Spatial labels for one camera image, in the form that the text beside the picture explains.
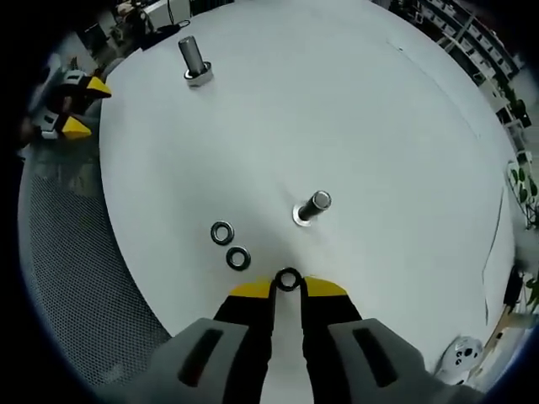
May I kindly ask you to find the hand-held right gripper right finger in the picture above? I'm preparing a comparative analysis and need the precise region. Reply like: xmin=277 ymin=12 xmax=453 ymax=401
xmin=297 ymin=275 xmax=485 ymax=404

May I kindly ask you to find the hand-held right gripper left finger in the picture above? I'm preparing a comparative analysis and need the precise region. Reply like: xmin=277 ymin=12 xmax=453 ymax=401
xmin=138 ymin=275 xmax=278 ymax=404

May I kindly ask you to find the thin metal threaded stud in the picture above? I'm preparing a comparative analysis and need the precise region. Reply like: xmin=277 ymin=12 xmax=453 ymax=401
xmin=291 ymin=189 xmax=333 ymax=227

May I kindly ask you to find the thick metal stud with nut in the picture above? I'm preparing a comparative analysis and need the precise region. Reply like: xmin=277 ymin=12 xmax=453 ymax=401
xmin=177 ymin=36 xmax=215 ymax=88

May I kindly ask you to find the black power adapter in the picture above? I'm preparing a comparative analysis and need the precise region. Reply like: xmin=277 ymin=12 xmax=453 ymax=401
xmin=141 ymin=20 xmax=190 ymax=50

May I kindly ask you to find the white handheld controller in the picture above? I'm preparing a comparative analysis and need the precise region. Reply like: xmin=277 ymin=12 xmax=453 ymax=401
xmin=437 ymin=335 xmax=484 ymax=384

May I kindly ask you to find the grey mesh office chair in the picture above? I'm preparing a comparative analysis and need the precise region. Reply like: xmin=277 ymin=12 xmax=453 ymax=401
xmin=19 ymin=138 xmax=186 ymax=388

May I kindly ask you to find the small black device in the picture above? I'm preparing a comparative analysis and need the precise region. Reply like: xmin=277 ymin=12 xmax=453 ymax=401
xmin=503 ymin=268 xmax=526 ymax=306

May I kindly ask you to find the green potted plant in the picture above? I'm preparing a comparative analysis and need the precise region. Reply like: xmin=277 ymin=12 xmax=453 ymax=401
xmin=504 ymin=159 xmax=539 ymax=228

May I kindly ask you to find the shelf with white bins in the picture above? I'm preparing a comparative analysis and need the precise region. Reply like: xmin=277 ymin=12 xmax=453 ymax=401
xmin=414 ymin=0 xmax=523 ymax=81

